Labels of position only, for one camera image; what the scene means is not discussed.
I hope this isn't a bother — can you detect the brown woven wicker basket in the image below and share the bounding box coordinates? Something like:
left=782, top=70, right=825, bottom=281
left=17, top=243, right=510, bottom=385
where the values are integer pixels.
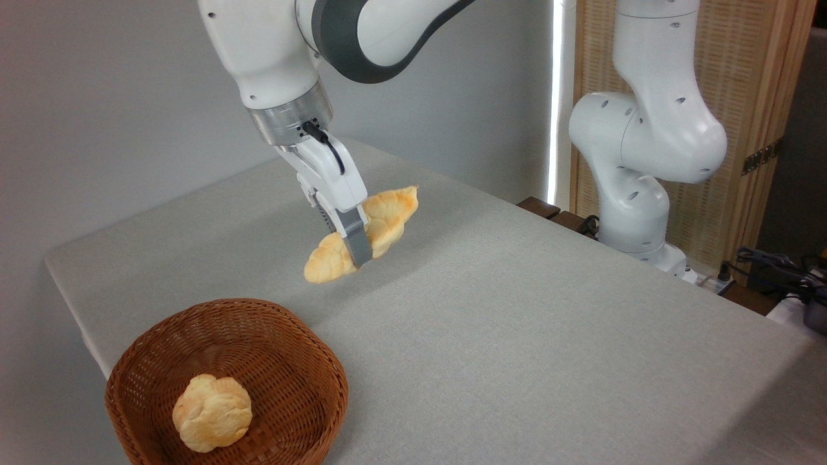
left=105, top=298, right=350, bottom=465

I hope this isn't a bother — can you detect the white window frame strip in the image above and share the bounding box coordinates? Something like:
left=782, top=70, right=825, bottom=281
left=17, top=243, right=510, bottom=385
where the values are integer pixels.
left=547, top=0, right=578, bottom=207

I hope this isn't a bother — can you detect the long braided bread loaf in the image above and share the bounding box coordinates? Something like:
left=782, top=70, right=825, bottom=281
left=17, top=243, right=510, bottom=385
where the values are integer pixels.
left=304, top=185, right=420, bottom=284

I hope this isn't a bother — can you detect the wooden folding screen panel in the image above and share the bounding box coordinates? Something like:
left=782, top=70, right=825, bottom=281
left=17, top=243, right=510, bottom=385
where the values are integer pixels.
left=572, top=0, right=818, bottom=272

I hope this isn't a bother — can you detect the bundle of dark cables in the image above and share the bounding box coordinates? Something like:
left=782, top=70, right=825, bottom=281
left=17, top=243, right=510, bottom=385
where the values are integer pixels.
left=720, top=247, right=827, bottom=304

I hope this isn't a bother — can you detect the round bread roll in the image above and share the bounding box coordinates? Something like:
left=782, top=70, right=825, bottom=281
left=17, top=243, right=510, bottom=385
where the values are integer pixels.
left=173, top=374, right=253, bottom=453

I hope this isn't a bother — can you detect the dark brown wooden block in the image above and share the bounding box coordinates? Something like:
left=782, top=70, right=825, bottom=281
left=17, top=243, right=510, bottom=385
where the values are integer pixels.
left=517, top=196, right=561, bottom=220
left=549, top=210, right=598, bottom=238

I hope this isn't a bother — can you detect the metal screen hinge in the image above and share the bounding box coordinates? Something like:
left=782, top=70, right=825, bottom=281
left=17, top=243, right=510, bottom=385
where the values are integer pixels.
left=742, top=138, right=784, bottom=176

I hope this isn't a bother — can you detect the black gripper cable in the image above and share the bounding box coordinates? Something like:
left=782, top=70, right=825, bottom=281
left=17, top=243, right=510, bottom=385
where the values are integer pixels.
left=302, top=121, right=346, bottom=176

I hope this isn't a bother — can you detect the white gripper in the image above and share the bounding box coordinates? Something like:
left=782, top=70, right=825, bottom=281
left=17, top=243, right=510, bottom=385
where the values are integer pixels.
left=274, top=132, right=375, bottom=268

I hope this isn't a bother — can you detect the grey tablecloth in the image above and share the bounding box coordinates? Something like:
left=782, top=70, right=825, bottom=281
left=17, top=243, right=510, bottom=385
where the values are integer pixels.
left=44, top=137, right=827, bottom=465

